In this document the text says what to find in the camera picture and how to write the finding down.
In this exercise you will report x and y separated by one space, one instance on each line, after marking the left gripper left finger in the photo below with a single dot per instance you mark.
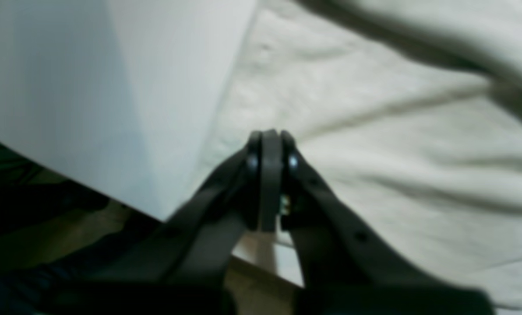
180 268

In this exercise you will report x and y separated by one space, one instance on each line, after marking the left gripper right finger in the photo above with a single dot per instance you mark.
347 267

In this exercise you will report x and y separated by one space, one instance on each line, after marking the beige t-shirt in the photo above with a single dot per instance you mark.
412 112

